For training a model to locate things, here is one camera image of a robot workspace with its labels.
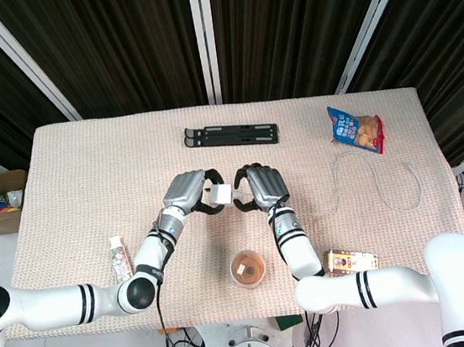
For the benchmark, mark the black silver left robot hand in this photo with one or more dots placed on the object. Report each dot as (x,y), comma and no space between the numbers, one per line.
(183,190)

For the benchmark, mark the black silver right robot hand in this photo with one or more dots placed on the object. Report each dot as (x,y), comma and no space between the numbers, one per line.
(267,186)

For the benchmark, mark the small white cube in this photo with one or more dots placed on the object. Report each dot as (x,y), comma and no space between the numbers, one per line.
(221,194)

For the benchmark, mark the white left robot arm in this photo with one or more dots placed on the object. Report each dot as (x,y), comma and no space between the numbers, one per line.
(53,307)

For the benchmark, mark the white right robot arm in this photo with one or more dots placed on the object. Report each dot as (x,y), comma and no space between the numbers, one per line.
(397,280)

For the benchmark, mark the black folding laptop stand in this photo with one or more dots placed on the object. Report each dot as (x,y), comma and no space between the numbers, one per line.
(231,134)

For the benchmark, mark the clear plastic cup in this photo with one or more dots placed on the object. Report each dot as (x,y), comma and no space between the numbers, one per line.
(248,269)

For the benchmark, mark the floral print tube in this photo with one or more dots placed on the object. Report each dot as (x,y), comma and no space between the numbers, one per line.
(120,259)

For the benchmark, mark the beige waffle tablecloth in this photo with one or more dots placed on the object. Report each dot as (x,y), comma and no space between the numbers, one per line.
(88,178)

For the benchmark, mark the blue snack bag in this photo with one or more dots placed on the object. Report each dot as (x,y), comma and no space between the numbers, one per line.
(353,129)

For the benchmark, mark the yellow red carton box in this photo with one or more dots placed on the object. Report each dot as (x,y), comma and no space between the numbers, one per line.
(353,261)

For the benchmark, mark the dark brown curtain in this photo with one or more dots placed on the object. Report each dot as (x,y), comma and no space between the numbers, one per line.
(123,43)

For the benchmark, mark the white frame post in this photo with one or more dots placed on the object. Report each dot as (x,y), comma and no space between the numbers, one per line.
(374,20)
(204,37)
(28,63)

